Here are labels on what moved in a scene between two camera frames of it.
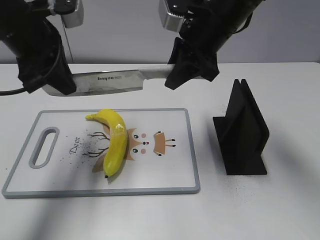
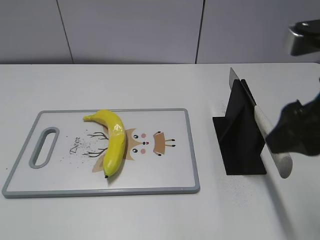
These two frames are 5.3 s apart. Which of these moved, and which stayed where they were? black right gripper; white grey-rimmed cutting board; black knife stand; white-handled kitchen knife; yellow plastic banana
Moved: white-handled kitchen knife; black right gripper
Stayed: black knife stand; yellow plastic banana; white grey-rimmed cutting board
